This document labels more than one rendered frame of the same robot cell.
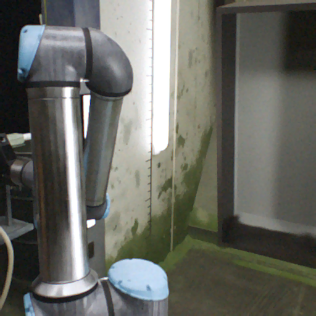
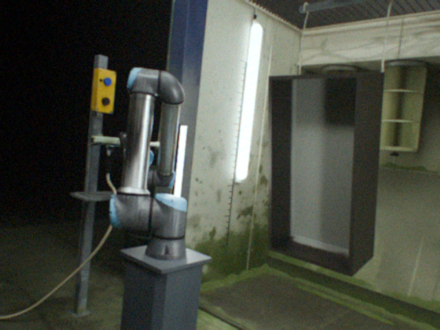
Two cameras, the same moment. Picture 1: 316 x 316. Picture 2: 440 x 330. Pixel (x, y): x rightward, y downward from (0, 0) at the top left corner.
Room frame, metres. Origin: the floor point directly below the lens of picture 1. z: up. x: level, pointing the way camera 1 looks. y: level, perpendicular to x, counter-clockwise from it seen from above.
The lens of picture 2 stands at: (-0.80, -0.57, 1.19)
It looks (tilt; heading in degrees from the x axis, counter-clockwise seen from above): 3 degrees down; 14
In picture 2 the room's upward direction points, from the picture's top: 6 degrees clockwise
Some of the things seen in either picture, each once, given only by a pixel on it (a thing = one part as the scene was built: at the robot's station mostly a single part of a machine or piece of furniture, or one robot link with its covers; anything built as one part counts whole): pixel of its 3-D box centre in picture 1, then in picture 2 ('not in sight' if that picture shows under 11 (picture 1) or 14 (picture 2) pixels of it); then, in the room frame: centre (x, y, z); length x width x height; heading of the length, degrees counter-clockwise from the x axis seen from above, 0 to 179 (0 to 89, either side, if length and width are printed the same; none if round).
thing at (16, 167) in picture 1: (25, 171); not in sight; (1.18, 0.42, 1.07); 0.10 x 0.05 x 0.09; 152
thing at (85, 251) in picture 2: not in sight; (90, 185); (1.36, 0.78, 0.82); 0.06 x 0.06 x 1.64; 62
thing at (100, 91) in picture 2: not in sight; (103, 91); (1.33, 0.72, 1.42); 0.12 x 0.06 x 0.26; 152
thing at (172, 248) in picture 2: not in sight; (167, 243); (0.86, 0.04, 0.69); 0.19 x 0.19 x 0.10
